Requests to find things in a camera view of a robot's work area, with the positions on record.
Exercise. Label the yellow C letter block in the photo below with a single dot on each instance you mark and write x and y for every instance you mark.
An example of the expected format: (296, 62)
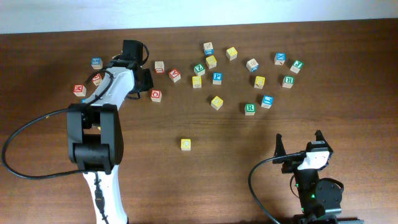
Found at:
(185, 144)

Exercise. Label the blue D side block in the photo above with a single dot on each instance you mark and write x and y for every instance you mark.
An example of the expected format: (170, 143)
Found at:
(252, 65)

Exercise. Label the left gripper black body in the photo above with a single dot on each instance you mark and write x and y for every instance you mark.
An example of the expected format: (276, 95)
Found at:
(146, 79)

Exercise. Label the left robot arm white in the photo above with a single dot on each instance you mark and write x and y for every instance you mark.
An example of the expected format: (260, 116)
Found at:
(95, 139)

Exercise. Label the blue S letter block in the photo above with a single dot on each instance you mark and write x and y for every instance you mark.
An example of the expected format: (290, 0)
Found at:
(97, 63)

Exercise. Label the red A tilted block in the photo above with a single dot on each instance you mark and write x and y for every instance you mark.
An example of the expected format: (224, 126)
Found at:
(174, 75)

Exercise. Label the red 6 number block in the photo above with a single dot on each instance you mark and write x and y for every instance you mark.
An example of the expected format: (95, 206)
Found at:
(97, 79)

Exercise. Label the yellow umbrella picture block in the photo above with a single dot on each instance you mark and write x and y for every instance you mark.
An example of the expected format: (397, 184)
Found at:
(216, 102)

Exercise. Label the yellow block beside Z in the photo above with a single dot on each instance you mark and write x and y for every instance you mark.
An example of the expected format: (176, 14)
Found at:
(211, 62)

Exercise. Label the blue P letter block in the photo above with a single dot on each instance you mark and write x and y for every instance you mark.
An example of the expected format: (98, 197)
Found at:
(217, 78)

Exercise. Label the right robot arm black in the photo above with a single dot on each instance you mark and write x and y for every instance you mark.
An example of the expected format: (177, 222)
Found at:
(319, 198)

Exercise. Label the green Z letter block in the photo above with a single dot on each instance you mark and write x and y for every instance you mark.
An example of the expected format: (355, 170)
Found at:
(199, 69)

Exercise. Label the green R letter block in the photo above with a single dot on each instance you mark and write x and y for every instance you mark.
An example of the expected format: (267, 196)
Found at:
(249, 109)

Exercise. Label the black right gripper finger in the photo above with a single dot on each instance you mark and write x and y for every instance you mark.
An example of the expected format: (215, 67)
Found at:
(319, 136)
(279, 147)

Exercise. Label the red O letter block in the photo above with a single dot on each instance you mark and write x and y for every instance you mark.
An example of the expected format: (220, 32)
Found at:
(156, 96)

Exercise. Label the yellow block near P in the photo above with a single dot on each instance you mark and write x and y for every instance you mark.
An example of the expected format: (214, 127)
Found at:
(196, 81)

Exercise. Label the yellow top far block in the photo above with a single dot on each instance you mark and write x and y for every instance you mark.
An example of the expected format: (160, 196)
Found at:
(231, 53)

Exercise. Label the red M letter block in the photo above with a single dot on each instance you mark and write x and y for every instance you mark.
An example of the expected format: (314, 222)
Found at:
(79, 90)

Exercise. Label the green J letter block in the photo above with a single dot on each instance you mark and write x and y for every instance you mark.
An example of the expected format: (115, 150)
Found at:
(296, 66)

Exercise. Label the red side plain block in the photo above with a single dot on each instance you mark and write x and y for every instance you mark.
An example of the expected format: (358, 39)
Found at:
(159, 67)

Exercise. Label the blue X letter block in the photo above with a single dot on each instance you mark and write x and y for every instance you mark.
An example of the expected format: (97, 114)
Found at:
(279, 58)

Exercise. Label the yellow pencil picture block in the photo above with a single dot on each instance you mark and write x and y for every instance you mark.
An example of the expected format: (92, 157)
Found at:
(259, 82)

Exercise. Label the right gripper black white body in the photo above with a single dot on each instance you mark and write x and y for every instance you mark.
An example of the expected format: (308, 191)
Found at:
(289, 159)

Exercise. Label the blue L letter block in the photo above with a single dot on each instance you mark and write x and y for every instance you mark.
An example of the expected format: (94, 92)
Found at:
(267, 101)

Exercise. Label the blue side far block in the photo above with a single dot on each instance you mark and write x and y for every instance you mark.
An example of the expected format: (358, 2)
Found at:
(208, 48)

